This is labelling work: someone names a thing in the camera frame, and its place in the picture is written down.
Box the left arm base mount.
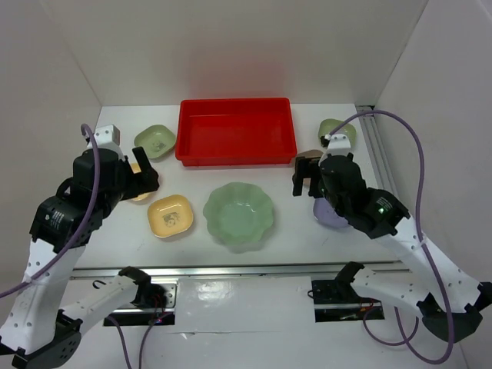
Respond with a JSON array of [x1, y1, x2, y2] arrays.
[[110, 279, 178, 327]]

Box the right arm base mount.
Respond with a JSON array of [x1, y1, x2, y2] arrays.
[[307, 280, 384, 323]]

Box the brown square plate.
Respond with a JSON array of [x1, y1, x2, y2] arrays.
[[291, 149, 323, 167]]

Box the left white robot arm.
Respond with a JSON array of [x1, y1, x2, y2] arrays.
[[1, 147, 167, 368]]

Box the red plastic bin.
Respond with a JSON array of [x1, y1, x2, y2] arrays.
[[175, 98, 298, 167]]

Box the purple cable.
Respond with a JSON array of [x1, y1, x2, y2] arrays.
[[324, 110, 457, 364], [0, 123, 101, 300]]

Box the yellow square plate front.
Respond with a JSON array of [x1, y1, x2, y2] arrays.
[[147, 194, 194, 238]]

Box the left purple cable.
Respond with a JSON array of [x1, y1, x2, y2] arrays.
[[0, 123, 101, 300]]

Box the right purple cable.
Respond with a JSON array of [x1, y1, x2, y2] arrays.
[[324, 110, 457, 364]]

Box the aluminium rail front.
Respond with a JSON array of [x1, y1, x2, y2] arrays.
[[71, 261, 409, 280]]

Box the green square plate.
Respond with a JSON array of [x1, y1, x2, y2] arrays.
[[134, 125, 177, 159], [317, 118, 357, 148]]

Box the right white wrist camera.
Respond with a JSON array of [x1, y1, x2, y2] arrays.
[[318, 134, 352, 164]]

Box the purple square plate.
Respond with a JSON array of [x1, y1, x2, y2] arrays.
[[313, 198, 349, 229]]

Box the large green scalloped bowl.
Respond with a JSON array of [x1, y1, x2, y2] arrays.
[[203, 182, 274, 254]]

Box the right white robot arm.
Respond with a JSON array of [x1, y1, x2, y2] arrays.
[[293, 154, 491, 343]]

